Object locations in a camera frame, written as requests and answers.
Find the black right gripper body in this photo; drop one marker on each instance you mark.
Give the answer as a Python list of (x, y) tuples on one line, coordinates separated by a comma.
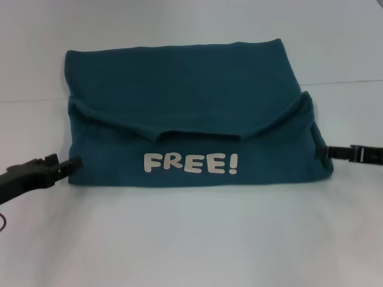
[(369, 155)]

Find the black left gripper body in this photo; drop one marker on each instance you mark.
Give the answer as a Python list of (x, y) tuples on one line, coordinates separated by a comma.
[(24, 176)]

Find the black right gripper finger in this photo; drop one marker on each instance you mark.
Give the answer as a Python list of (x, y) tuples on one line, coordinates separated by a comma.
[(336, 152)]

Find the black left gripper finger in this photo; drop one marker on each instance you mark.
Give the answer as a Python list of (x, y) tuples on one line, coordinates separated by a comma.
[(51, 158), (67, 166)]

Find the teal blue shirt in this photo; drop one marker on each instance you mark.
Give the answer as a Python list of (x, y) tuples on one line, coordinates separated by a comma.
[(191, 119)]

